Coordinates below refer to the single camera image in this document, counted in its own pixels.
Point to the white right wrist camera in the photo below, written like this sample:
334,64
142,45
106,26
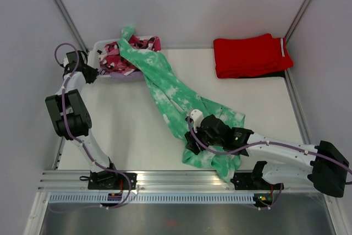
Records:
196,117

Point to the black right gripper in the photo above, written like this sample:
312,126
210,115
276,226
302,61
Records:
199,130

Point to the black folded garment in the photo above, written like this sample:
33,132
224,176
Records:
280,74

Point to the lilac garment in basket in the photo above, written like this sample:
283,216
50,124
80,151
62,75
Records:
118,75

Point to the red folded trousers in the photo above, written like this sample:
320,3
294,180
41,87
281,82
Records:
255,55

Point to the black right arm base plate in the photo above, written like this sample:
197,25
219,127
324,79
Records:
252,181

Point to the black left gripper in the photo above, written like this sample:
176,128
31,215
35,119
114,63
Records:
94,74

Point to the slotted cable duct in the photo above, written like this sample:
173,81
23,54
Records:
155,198

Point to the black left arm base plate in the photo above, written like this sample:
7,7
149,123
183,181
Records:
111,181

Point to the aluminium mounting rail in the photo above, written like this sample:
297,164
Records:
146,181

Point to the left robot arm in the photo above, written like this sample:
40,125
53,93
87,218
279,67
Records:
113,128

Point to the white perforated laundry basket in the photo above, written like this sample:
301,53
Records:
100,51

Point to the green tie-dye trousers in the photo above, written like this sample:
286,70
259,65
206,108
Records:
175,101

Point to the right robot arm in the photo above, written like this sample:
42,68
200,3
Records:
322,166

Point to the pink camouflage trousers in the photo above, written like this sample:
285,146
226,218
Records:
121,63

